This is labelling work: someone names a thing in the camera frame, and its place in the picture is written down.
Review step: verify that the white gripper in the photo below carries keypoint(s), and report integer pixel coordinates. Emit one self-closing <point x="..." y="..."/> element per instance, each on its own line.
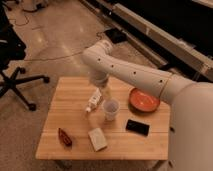
<point x="105" y="91"/>

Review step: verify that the white sponge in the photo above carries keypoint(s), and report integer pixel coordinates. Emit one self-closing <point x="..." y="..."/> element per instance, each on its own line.
<point x="97" y="138"/>

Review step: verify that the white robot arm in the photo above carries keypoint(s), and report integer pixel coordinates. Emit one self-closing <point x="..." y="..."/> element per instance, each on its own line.
<point x="190" y="142"/>

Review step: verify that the orange ceramic bowl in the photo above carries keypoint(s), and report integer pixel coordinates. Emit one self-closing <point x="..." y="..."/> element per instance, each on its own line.
<point x="143" y="101"/>

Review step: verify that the white tube bottle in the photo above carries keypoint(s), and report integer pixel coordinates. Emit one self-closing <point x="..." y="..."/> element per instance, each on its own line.
<point x="94" y="101"/>

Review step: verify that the wooden table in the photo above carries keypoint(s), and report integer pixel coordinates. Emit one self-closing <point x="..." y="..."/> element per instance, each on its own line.
<point x="67" y="112"/>

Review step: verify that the black smartphone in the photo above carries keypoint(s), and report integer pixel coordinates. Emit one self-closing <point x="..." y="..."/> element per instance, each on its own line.
<point x="137" y="127"/>

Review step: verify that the black floor box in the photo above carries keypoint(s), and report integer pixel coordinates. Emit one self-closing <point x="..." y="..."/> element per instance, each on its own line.
<point x="115" y="35"/>

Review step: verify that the brown snack packet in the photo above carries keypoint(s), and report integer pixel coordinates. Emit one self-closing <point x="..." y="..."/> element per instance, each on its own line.
<point x="64" y="138"/>

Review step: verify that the grey metal rail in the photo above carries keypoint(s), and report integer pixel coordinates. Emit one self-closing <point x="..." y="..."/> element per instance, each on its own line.
<point x="180" y="31"/>

